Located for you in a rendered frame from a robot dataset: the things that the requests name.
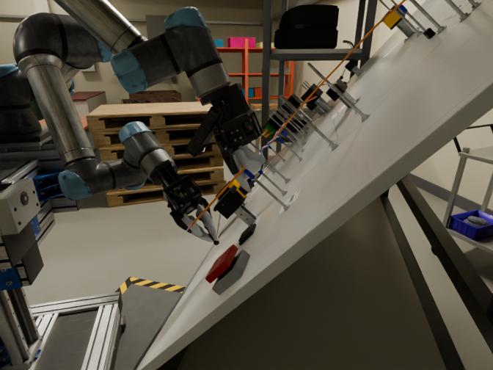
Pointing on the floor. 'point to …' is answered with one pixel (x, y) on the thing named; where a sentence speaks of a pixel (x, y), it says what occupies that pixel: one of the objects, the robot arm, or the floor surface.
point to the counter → (88, 101)
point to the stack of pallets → (109, 139)
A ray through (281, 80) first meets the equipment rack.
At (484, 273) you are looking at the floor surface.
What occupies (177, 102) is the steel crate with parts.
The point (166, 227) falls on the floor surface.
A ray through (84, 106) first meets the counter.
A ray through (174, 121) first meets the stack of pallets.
